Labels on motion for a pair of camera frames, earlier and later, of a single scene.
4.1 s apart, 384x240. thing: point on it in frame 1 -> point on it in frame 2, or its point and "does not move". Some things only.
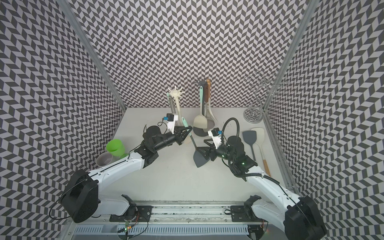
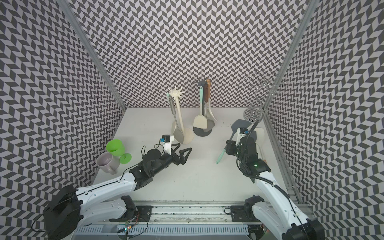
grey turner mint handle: x=198 y=155 -> x=237 y=124
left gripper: x=179 y=136 -> x=182 y=159
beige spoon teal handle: x=200 y=122 does not move
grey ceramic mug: x=105 y=159 does not move
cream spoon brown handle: x=210 y=113 does not move
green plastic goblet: x=116 y=148 does not move
